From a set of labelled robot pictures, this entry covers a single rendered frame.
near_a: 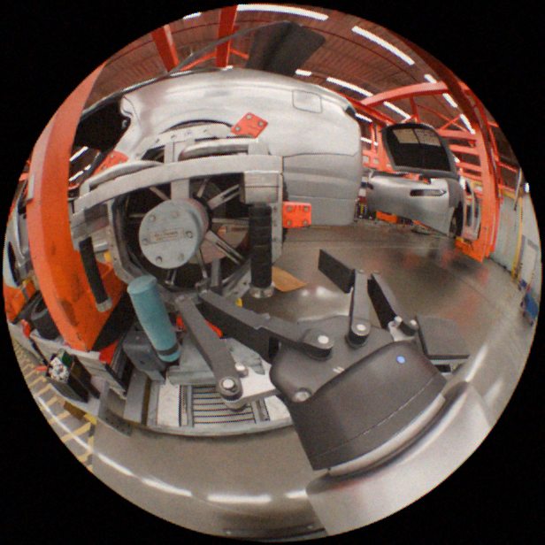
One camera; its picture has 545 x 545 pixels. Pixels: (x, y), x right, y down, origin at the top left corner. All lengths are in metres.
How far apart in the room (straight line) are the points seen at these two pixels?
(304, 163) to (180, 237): 0.73
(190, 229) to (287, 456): 0.92
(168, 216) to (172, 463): 1.00
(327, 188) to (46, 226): 1.21
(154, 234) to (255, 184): 0.21
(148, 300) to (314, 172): 0.87
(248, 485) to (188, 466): 0.27
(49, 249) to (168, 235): 0.48
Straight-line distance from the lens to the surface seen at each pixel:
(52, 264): 0.68
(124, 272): 0.61
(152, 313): 0.48
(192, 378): 0.94
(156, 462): 1.07
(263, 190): 0.26
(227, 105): 0.96
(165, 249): 0.37
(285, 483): 0.92
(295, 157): 0.92
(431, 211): 2.55
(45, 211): 0.69
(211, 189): 0.95
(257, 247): 0.27
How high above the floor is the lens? 0.92
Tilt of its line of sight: 25 degrees down
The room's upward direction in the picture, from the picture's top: straight up
